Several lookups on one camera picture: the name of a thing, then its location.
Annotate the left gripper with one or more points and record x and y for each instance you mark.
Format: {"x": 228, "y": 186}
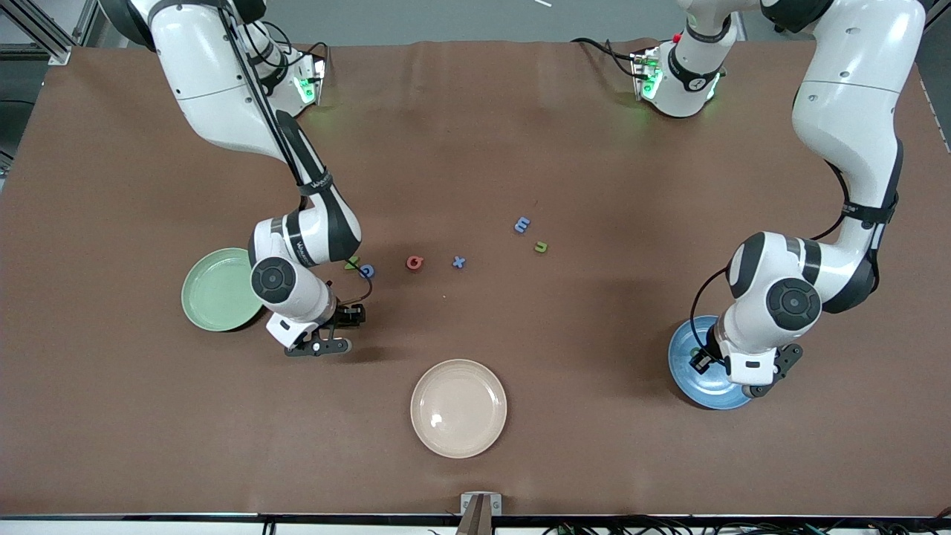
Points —
{"x": 703, "y": 360}

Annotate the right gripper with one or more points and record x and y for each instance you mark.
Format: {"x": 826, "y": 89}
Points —
{"x": 346, "y": 315}

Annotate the red foam letter Q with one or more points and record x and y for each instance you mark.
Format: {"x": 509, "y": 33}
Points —
{"x": 414, "y": 263}

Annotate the blue foam letter m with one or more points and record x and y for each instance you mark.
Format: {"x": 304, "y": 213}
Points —
{"x": 522, "y": 224}

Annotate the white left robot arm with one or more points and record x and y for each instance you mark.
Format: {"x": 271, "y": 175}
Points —
{"x": 847, "y": 96}

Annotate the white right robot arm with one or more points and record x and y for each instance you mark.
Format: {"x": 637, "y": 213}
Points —
{"x": 215, "y": 74}

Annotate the blue plastic plate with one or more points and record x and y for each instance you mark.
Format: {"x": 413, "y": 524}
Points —
{"x": 706, "y": 390}

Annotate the green plastic plate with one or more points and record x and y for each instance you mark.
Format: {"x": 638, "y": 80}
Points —
{"x": 215, "y": 290}

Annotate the beige plastic plate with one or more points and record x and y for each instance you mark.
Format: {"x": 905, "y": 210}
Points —
{"x": 458, "y": 409}

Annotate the brown table cover sheet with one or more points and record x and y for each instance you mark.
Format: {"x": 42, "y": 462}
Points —
{"x": 520, "y": 148}

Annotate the metal table edge bracket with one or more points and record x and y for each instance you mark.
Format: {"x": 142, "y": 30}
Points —
{"x": 481, "y": 505}

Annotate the aluminium frame profile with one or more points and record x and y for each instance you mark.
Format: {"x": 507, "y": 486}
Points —
{"x": 44, "y": 30}

